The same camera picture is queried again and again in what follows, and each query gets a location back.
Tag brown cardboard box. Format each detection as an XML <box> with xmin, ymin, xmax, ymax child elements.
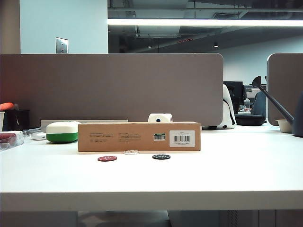
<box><xmin>77</xmin><ymin>121</ymin><xmax>202</xmax><ymax>153</ymax></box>

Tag black poker chip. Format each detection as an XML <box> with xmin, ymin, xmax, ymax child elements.
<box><xmin>151</xmin><ymin>153</ymin><xmax>171</xmax><ymax>161</ymax></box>

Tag red poker chip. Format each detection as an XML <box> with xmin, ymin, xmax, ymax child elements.
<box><xmin>97</xmin><ymin>155</ymin><xmax>118</xmax><ymax>162</ymax></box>

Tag clear box with red chips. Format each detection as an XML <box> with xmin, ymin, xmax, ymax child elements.
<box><xmin>0</xmin><ymin>130</ymin><xmax>25</xmax><ymax>152</ymax></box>

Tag white dice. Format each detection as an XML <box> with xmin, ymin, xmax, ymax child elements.
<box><xmin>148</xmin><ymin>113</ymin><xmax>174</xmax><ymax>123</ymax></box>

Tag wide grey desk partition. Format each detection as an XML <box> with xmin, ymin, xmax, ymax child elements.
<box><xmin>0</xmin><ymin>53</ymin><xmax>224</xmax><ymax>130</ymax></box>

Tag white and black plush toy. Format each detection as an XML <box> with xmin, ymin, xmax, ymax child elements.
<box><xmin>202</xmin><ymin>84</ymin><xmax>237</xmax><ymax>130</ymax></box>

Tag black computer monitor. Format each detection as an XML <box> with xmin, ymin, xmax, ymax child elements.
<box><xmin>223</xmin><ymin>81</ymin><xmax>244</xmax><ymax>105</ymax></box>

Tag white and green case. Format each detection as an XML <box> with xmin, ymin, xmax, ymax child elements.
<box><xmin>45</xmin><ymin>121</ymin><xmax>81</xmax><ymax>144</ymax></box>

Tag black round cushion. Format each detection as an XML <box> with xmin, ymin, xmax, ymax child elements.
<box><xmin>234</xmin><ymin>114</ymin><xmax>266</xmax><ymax>126</ymax></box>

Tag ceiling light strip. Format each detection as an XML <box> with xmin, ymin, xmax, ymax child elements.
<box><xmin>107</xmin><ymin>18</ymin><xmax>303</xmax><ymax>27</ymax></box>

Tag dark office chair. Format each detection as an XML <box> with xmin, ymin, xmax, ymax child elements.
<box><xmin>251</xmin><ymin>90</ymin><xmax>268</xmax><ymax>117</ymax></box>

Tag small white earbuds case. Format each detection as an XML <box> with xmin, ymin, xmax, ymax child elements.
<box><xmin>31</xmin><ymin>131</ymin><xmax>47</xmax><ymax>141</ymax></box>

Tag black cup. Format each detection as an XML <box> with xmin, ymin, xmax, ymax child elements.
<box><xmin>3</xmin><ymin>109</ymin><xmax>31</xmax><ymax>131</ymax></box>

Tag white paper bowl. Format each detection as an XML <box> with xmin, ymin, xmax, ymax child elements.
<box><xmin>275</xmin><ymin>119</ymin><xmax>294</xmax><ymax>134</ymax></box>

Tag narrow grey desk partition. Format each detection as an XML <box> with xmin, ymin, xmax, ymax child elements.
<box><xmin>267</xmin><ymin>52</ymin><xmax>303</xmax><ymax>127</ymax></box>

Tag orange red object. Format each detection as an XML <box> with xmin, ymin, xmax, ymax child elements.
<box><xmin>0</xmin><ymin>102</ymin><xmax>16</xmax><ymax>112</ymax></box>

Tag dark grey watering can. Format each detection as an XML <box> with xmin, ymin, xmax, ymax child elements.
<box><xmin>251</xmin><ymin>75</ymin><xmax>303</xmax><ymax>138</ymax></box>

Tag metal wall switch plate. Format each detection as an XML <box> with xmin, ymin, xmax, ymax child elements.
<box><xmin>55</xmin><ymin>37</ymin><xmax>69</xmax><ymax>54</ymax></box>

